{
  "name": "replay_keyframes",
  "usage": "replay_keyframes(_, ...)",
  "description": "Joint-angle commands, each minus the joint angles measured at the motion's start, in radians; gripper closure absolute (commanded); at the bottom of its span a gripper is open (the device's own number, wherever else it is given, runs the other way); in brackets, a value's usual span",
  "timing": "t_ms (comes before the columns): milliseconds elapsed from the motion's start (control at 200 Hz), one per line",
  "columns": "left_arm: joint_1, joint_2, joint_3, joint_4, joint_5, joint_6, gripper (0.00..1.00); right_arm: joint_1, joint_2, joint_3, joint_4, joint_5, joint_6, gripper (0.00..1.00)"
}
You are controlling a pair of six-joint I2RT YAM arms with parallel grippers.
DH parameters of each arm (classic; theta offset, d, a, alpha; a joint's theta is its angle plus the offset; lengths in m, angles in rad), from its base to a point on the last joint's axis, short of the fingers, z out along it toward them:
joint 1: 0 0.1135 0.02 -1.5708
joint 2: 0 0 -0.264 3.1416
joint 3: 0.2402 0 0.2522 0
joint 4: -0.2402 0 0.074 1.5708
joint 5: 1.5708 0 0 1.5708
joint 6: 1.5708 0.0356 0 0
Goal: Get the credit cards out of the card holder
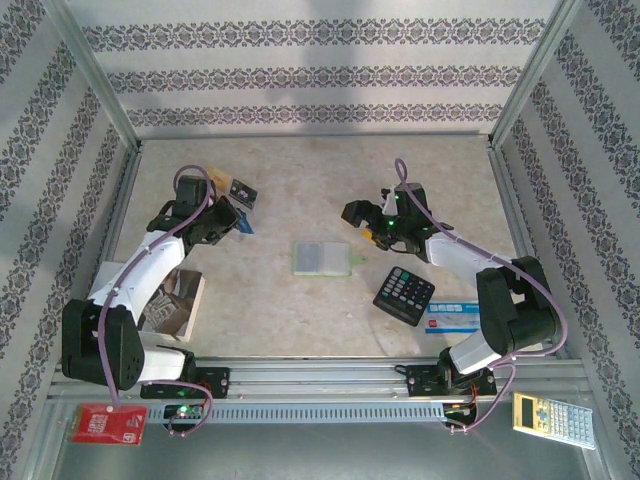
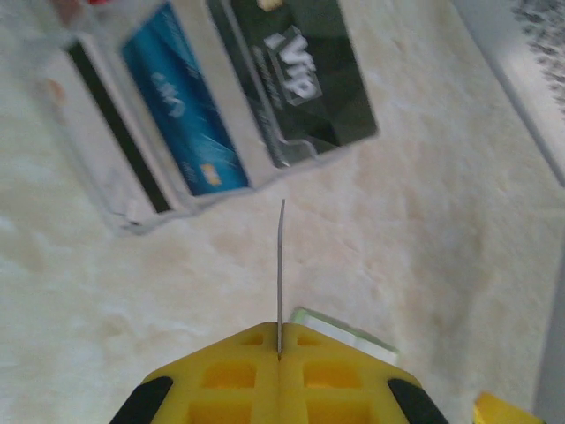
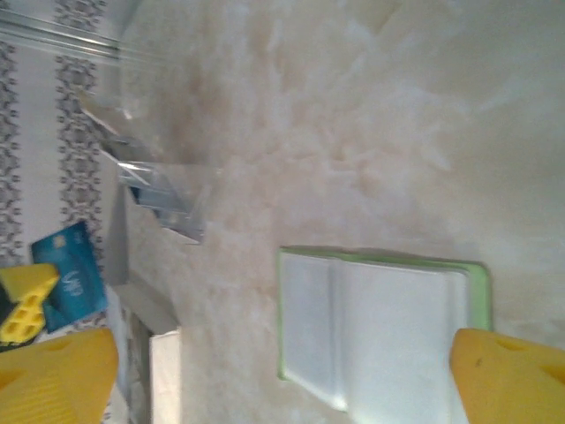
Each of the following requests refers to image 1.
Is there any black card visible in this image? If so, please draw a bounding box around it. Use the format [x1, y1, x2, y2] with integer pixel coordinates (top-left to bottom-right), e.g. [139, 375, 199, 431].
[228, 180, 260, 209]

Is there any red packet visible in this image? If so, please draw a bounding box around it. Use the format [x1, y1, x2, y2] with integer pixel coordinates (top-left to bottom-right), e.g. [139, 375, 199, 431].
[67, 403, 149, 446]

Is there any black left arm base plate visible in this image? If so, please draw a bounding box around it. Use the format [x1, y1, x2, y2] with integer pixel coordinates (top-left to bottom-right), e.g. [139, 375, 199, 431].
[139, 366, 232, 400]

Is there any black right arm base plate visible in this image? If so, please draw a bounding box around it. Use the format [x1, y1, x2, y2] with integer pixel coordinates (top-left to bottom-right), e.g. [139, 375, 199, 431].
[394, 363, 499, 399]

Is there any aluminium frame post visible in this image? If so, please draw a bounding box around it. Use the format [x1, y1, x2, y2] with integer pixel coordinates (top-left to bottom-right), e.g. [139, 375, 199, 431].
[42, 0, 142, 149]
[487, 0, 589, 149]

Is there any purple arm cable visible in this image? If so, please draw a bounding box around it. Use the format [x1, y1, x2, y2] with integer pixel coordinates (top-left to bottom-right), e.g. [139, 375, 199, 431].
[394, 158, 569, 434]
[97, 164, 217, 439]

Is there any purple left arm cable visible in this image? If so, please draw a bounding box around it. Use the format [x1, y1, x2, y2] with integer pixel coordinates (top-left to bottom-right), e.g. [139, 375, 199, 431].
[97, 164, 217, 439]

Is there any book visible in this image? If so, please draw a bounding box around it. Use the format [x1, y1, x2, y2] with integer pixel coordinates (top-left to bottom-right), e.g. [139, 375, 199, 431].
[89, 259, 206, 344]

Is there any black calculator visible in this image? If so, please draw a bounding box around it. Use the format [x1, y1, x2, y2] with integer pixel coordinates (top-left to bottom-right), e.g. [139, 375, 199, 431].
[373, 266, 435, 327]

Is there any blue and white box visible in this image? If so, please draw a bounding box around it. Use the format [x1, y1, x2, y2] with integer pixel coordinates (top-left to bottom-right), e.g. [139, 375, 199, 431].
[423, 299, 482, 335]

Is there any aluminium side rail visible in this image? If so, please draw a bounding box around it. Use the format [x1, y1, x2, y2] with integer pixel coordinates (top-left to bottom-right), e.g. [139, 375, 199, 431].
[74, 139, 146, 364]
[487, 137, 571, 361]

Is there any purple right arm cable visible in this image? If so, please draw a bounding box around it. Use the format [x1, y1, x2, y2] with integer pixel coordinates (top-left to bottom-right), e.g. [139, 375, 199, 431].
[394, 158, 569, 434]

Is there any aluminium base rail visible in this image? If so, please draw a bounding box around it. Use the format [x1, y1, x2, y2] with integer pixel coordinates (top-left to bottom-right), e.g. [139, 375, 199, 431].
[47, 357, 594, 401]

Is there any aluminium back rail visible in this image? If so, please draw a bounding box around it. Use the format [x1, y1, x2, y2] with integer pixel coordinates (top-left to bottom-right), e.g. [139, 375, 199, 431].
[137, 130, 494, 142]

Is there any gold card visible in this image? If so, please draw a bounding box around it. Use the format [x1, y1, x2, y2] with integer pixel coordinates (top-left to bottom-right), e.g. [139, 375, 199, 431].
[207, 165, 235, 191]

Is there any green card holder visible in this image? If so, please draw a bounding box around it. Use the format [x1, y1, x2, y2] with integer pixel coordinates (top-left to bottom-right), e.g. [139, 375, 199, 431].
[290, 240, 366, 279]

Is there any grey slotted cable duct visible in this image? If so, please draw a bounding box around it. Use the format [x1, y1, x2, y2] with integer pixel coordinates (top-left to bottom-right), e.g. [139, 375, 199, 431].
[147, 402, 446, 425]

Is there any yellow and grey scientific calculator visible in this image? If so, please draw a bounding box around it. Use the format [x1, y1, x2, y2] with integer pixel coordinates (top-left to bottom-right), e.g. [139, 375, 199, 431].
[510, 392, 596, 450]

